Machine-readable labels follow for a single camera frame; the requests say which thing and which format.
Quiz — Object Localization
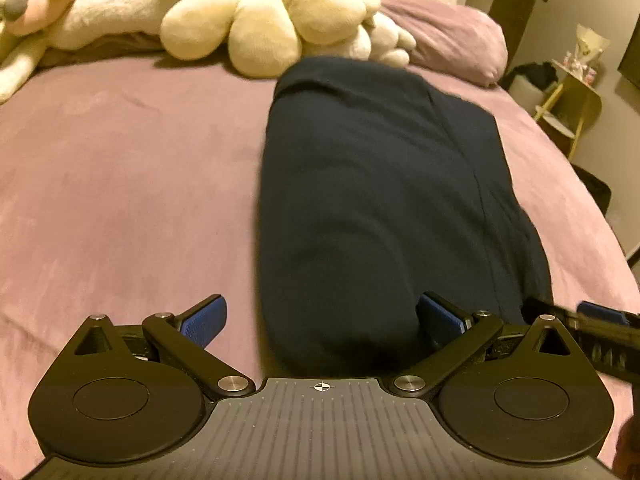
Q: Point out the giraffe plush toy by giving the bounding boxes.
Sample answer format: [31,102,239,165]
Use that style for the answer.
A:
[0,0,177,104]

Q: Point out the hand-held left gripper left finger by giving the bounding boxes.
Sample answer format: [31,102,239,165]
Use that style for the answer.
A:
[73,293,254,401]

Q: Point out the cream flower plush toy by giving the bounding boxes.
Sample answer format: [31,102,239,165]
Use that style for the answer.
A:
[160,0,384,80]

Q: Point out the purple bed blanket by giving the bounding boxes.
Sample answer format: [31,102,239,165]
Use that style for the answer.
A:
[0,0,640,467]

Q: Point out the purple pillow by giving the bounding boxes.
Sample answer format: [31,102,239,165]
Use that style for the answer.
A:
[377,0,509,87]

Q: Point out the wrapped flower bouquet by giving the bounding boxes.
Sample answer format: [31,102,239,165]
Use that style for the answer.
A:
[564,23,611,84]

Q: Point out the navy blue pants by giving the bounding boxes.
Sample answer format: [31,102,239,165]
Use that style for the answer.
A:
[255,56,554,379]

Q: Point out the yellow side table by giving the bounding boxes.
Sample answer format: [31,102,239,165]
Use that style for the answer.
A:
[532,60,604,161]

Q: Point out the black bag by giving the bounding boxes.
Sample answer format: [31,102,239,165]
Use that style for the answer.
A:
[572,162,614,217]

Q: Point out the white plush toy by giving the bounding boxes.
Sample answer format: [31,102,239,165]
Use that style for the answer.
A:
[345,12,417,67]

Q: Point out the white bin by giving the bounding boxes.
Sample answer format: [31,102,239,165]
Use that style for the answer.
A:
[508,76,549,112]

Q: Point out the dark cloth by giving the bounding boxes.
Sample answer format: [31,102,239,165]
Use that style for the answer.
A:
[500,61,559,92]

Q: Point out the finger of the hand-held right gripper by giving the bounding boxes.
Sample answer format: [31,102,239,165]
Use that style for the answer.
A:
[577,301,640,329]
[522,297,640,379]

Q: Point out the black wall screen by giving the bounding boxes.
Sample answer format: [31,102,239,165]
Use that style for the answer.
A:
[617,34,640,92]

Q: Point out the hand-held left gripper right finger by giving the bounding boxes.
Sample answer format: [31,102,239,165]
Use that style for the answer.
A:
[392,290,581,400]

